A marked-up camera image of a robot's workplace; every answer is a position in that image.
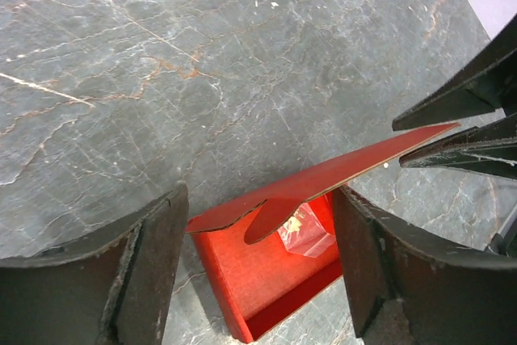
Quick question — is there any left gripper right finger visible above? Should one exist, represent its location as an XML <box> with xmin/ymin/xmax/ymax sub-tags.
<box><xmin>331</xmin><ymin>186</ymin><xmax>516</xmax><ymax>344</ymax></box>

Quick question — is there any small clear plastic packet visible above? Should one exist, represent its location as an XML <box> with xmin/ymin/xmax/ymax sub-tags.
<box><xmin>277</xmin><ymin>204</ymin><xmax>336</xmax><ymax>258</ymax></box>

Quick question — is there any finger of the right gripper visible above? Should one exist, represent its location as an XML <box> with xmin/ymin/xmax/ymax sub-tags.
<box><xmin>399</xmin><ymin>114</ymin><xmax>516</xmax><ymax>179</ymax></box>
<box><xmin>392</xmin><ymin>19</ymin><xmax>516</xmax><ymax>131</ymax></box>

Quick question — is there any red paper box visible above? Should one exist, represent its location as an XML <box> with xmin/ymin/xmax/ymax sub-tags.
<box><xmin>187</xmin><ymin>124</ymin><xmax>450</xmax><ymax>344</ymax></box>

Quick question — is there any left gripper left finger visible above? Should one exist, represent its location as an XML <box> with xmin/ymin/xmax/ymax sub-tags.
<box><xmin>1</xmin><ymin>184</ymin><xmax>189</xmax><ymax>344</ymax></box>

